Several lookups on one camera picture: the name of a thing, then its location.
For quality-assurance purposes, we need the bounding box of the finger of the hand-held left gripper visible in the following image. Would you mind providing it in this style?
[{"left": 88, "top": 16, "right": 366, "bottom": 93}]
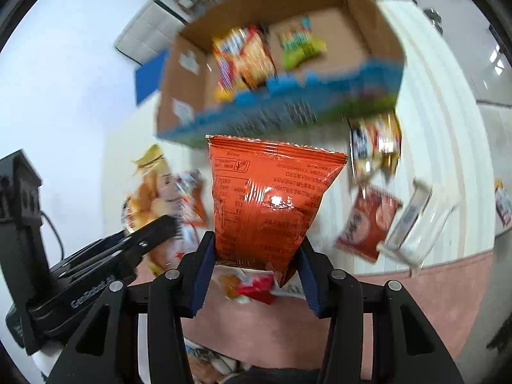
[
  {"left": 52, "top": 215, "right": 180, "bottom": 277},
  {"left": 60, "top": 230, "right": 179, "bottom": 293}
]

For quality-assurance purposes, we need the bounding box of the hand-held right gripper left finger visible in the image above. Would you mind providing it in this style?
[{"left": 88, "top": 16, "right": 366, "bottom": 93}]
[{"left": 46, "top": 231, "right": 217, "bottom": 384}]

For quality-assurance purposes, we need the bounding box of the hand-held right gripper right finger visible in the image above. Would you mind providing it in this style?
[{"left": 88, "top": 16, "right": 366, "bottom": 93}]
[{"left": 296, "top": 240, "right": 465, "bottom": 384}]

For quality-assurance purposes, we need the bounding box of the yellow bread ball bag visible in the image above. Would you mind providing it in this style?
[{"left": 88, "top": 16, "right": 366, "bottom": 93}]
[{"left": 122, "top": 144, "right": 201, "bottom": 276}]

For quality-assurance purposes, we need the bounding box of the red snack packet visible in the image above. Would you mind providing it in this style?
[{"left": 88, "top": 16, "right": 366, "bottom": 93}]
[{"left": 214, "top": 264, "right": 305, "bottom": 305}]

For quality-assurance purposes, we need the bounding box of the brown red biscuit packet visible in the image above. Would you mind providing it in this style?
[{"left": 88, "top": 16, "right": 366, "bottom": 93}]
[{"left": 335, "top": 186, "right": 403, "bottom": 262}]

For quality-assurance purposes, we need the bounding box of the orange snack bag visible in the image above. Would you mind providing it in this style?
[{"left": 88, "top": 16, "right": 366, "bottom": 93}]
[{"left": 206, "top": 135, "right": 348, "bottom": 289}]

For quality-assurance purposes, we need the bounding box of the white cracker packet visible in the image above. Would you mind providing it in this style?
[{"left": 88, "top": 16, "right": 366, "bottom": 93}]
[{"left": 378, "top": 178, "right": 460, "bottom": 276}]

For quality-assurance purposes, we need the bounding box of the yellow cartoon eyes packet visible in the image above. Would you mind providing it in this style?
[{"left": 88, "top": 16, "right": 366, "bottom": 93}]
[{"left": 348, "top": 112, "right": 403, "bottom": 185}]

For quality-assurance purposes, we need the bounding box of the cardboard box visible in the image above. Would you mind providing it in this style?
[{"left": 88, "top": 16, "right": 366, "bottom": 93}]
[{"left": 155, "top": 0, "right": 406, "bottom": 148}]

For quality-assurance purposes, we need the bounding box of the blue mat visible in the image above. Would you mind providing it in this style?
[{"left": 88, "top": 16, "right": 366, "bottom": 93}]
[{"left": 134, "top": 50, "right": 169, "bottom": 105}]

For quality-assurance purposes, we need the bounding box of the white quilted cushion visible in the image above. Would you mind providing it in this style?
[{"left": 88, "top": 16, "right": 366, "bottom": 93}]
[{"left": 115, "top": 0, "right": 187, "bottom": 65}]

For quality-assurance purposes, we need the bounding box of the yellow red small packet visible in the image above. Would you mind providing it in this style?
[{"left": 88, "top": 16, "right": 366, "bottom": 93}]
[{"left": 494, "top": 180, "right": 512, "bottom": 228}]

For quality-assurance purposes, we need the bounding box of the orange noodle packet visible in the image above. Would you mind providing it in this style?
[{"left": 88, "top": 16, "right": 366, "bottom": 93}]
[{"left": 212, "top": 24, "right": 276, "bottom": 100}]

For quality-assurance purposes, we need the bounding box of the green candy packet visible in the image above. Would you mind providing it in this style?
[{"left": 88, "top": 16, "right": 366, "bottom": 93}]
[{"left": 278, "top": 18, "right": 326, "bottom": 70}]

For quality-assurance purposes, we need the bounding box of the black cable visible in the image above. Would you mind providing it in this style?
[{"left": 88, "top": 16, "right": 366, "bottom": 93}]
[{"left": 40, "top": 210, "right": 65, "bottom": 265}]

